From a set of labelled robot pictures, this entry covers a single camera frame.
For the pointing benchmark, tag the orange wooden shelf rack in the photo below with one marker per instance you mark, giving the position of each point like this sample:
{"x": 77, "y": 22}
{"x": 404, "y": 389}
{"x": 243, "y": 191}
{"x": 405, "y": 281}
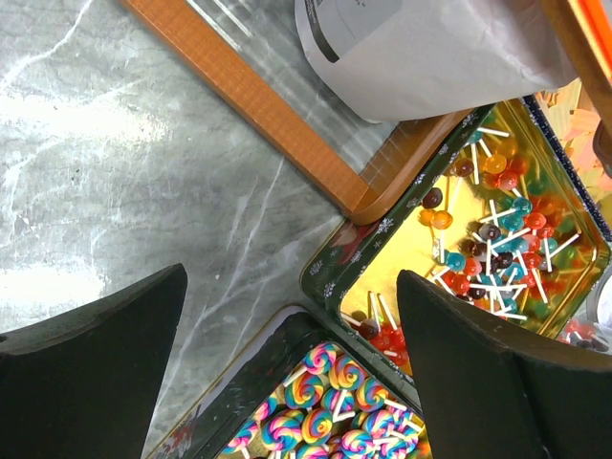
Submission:
{"x": 363, "y": 197}

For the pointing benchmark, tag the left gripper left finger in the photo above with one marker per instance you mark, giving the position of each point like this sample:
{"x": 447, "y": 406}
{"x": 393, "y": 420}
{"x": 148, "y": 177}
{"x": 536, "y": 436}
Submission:
{"x": 84, "y": 384}

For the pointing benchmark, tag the tin of swirl lollipops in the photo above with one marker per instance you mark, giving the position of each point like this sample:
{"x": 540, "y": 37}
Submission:
{"x": 302, "y": 389}

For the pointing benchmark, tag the clear plastic cup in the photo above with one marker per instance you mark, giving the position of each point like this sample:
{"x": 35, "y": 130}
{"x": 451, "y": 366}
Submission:
{"x": 590, "y": 326}

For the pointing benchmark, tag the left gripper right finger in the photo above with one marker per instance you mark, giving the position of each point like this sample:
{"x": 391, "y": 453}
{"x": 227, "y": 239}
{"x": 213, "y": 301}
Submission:
{"x": 491, "y": 389}

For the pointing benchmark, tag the tin of round lollipops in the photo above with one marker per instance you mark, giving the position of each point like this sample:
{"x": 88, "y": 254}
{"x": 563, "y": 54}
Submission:
{"x": 503, "y": 225}

